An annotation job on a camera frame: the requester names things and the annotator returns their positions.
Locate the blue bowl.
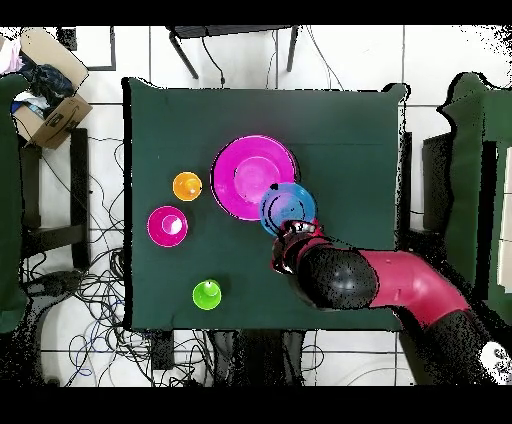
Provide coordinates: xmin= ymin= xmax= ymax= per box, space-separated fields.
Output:
xmin=258 ymin=182 xmax=318 ymax=238

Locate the large pink bowl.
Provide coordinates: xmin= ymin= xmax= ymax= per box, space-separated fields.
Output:
xmin=210 ymin=134 xmax=299 ymax=222

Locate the light green cup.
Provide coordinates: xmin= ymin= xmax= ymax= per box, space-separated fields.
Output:
xmin=191 ymin=278 xmax=223 ymax=312

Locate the orange cup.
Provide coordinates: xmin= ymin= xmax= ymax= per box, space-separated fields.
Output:
xmin=172 ymin=171 xmax=204 ymax=202

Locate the small magenta bowl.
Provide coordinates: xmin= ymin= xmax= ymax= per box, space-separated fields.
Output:
xmin=146 ymin=205 xmax=189 ymax=248

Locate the dark green tablecloth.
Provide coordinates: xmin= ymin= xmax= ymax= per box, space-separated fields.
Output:
xmin=121 ymin=76 xmax=410 ymax=333

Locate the black power box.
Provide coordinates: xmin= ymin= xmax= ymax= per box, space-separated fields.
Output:
xmin=149 ymin=329 xmax=176 ymax=371

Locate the green cloth covered table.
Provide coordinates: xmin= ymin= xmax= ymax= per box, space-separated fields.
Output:
xmin=437 ymin=72 xmax=512 ymax=325
xmin=0 ymin=73 xmax=30 ymax=334

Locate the dark grey chair base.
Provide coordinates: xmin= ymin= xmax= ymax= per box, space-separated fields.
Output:
xmin=21 ymin=269 xmax=85 ymax=309

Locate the cardboard box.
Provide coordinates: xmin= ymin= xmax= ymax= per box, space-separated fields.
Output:
xmin=10 ymin=26 xmax=94 ymax=150

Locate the dark blue clothing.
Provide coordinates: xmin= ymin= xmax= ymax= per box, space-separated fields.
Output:
xmin=19 ymin=53 xmax=76 ymax=117

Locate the pink cloth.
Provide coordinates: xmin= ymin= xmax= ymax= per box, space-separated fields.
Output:
xmin=0 ymin=35 xmax=25 ymax=76

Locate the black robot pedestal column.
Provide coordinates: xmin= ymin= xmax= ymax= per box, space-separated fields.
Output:
xmin=211 ymin=329 xmax=307 ymax=387

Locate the tangle of black cables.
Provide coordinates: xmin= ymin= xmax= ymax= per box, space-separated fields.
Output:
xmin=21 ymin=135 xmax=215 ymax=387

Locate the black power cable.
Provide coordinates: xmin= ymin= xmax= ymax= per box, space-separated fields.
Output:
xmin=200 ymin=35 xmax=228 ymax=89

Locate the black stool frame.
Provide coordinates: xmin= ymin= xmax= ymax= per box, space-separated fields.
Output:
xmin=17 ymin=127 xmax=91 ymax=271

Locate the black metal chair frame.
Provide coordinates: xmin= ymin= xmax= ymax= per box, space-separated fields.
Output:
xmin=165 ymin=24 xmax=301 ymax=80

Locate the black floor frame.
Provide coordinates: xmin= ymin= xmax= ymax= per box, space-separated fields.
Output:
xmin=55 ymin=25 xmax=118 ymax=72

